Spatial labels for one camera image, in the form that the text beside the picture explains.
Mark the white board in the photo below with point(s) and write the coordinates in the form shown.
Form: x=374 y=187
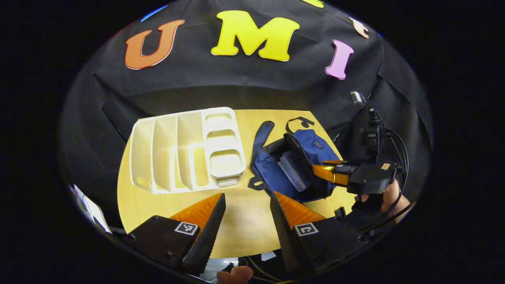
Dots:
x=94 y=209

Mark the white bookshelf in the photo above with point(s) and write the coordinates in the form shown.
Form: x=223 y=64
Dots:
x=225 y=157

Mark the blue schoolbag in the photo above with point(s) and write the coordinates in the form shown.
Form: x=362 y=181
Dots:
x=272 y=173

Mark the grey cover book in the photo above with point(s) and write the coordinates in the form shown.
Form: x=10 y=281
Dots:
x=290 y=173

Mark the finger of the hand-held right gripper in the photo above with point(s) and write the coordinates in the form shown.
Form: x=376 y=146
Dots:
x=335 y=161
x=327 y=173

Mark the black backdrop cloth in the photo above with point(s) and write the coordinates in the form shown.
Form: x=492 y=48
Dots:
x=236 y=83

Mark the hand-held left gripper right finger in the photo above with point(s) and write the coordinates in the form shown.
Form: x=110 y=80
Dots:
x=286 y=240

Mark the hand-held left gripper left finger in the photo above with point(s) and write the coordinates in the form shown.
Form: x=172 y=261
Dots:
x=207 y=240

